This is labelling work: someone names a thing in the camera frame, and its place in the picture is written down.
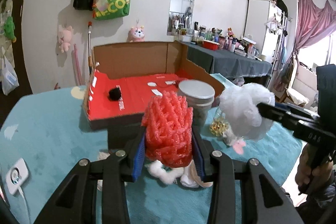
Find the white mesh bath pouf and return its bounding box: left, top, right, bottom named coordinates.
left=219, top=83, right=275, bottom=141

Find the small white pink plush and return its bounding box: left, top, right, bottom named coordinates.
left=223, top=131, right=246, bottom=155

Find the beige powder puff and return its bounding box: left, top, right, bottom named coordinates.
left=180, top=160, right=213, bottom=188

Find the white fluffy star clip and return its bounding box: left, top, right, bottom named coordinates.
left=145, top=160, right=184, bottom=185

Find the red foam net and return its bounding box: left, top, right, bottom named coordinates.
left=141, top=91, right=193, bottom=168

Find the person's right hand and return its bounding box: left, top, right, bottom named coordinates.
left=295, top=144, right=333, bottom=194

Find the white power bank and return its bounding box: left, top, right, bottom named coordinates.
left=6, top=158, right=29, bottom=195

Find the small colourful box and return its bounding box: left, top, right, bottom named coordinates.
left=108, top=123, right=141, bottom=150

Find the jar of gold beads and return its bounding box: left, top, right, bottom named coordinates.
left=210, top=107, right=229, bottom=137

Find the white refrigerator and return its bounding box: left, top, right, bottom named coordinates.
left=244, top=0, right=286, bottom=63

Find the pink curtain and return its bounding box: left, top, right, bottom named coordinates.
left=273, top=0, right=335, bottom=92

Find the jar with grey lid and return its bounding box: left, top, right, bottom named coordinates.
left=177, top=80, right=215, bottom=126

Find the dark cloth side table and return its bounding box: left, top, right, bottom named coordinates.
left=182, top=43, right=272, bottom=79

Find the black fuzzy pom-pom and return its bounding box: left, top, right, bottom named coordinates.
left=108, top=87, right=121, bottom=101

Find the red bowl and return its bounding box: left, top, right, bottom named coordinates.
left=202, top=40, right=220, bottom=51

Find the red-lined cardboard box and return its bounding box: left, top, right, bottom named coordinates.
left=83, top=42, right=224, bottom=130

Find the plastic bag on door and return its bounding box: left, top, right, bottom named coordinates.
left=1, top=56, right=19, bottom=96

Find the mop stick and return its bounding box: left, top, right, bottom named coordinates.
left=88, top=22, right=93, bottom=75

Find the pink plush behind box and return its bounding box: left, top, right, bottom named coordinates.
left=127, top=26, right=145, bottom=42

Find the green frog plush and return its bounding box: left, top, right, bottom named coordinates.
left=3, top=16, right=17, bottom=43

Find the green tote bag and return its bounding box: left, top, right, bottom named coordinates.
left=93, top=0, right=130, bottom=21

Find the wall mirror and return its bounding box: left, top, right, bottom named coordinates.
left=167, top=0, right=194, bottom=35

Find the pink plush on wall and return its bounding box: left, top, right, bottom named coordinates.
left=58, top=25, right=73, bottom=53

